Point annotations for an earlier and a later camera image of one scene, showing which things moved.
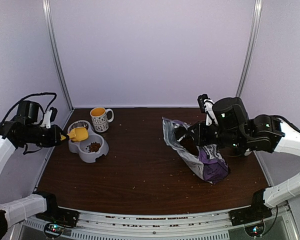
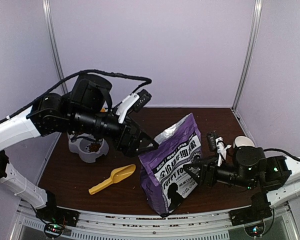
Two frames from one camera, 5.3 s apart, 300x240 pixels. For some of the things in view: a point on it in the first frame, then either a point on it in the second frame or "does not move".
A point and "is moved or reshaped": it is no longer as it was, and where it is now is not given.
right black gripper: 199,137 to 208,168
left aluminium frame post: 47,9 does not move
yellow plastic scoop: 77,134 to 116,175
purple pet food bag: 210,163 is moved or reshaped
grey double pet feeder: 90,149 does not move
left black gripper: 55,140 to 130,149
